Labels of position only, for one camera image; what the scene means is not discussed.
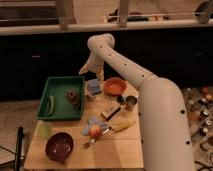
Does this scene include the green plastic tray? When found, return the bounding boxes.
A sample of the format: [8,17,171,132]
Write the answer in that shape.
[37,76,85,121]

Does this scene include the brown block with black edge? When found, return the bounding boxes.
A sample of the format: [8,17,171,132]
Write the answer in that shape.
[101,104,121,121]

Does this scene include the orange bowl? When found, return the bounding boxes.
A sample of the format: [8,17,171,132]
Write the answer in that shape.
[103,77,126,96]

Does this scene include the black pole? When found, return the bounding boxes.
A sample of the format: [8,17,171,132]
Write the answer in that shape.
[14,127,24,171]

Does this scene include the blue sponge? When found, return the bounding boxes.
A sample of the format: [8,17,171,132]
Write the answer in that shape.
[87,79,102,95]

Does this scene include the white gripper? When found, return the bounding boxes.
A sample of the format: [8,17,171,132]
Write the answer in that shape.
[78,53,104,82]

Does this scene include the red apple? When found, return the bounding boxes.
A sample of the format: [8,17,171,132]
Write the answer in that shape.
[89,125,102,138]

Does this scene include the yellow banana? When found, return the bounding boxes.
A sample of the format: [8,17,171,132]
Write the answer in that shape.
[111,120,135,132]

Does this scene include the light green cup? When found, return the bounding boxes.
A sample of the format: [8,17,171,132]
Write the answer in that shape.
[37,122,52,139]

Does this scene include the dark purple bowl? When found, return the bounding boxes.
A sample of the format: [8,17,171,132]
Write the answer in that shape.
[45,132,74,162]

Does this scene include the blue cloth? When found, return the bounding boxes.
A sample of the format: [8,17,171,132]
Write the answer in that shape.
[81,116,108,136]

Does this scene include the small metal measuring cup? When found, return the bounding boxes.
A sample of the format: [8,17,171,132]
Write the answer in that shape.
[117,95,127,104]

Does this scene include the dark grape bunch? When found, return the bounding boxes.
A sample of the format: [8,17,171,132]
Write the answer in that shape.
[67,90,81,109]

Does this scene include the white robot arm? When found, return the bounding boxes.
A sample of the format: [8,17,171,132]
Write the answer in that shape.
[80,33,195,171]

